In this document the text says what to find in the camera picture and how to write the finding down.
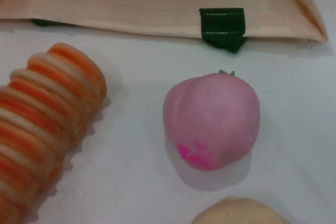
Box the orange striped bread roll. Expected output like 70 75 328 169
0 42 108 224

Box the cream handbag with green handles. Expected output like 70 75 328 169
0 0 329 54

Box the pink toy peach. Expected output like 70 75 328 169
162 69 261 172

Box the beige egg yolk pastry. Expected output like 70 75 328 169
188 196 289 224

